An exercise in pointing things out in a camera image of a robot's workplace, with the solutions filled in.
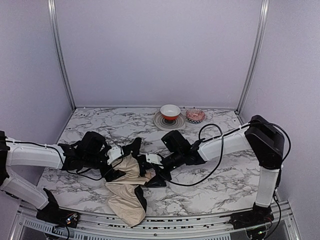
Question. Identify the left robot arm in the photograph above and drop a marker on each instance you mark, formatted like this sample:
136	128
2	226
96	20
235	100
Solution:
91	152

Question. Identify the red blue patterned bowl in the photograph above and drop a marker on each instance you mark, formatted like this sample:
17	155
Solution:
195	115

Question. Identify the grey ringed plate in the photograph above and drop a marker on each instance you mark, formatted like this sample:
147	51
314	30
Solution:
169	125

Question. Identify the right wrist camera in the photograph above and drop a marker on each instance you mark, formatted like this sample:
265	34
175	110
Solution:
153	159

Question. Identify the beige folding umbrella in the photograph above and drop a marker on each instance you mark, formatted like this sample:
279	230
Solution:
127	199

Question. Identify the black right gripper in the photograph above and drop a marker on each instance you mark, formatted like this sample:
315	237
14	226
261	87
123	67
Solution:
155	169

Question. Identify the orange white bowl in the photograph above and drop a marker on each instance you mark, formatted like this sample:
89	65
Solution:
170	112

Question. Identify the aluminium front rail base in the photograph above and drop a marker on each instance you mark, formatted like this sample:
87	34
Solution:
102	226

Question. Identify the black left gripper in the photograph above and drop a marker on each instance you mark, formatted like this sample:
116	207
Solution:
124	160

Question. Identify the left aluminium frame post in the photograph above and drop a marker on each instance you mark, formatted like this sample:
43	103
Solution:
59	52

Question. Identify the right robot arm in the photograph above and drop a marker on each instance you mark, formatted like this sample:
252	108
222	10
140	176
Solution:
264	140

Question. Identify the aluminium frame post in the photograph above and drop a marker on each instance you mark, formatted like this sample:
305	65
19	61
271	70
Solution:
59	52
259	37

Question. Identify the right aluminium frame post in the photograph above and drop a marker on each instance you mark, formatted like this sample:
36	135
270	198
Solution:
259	37

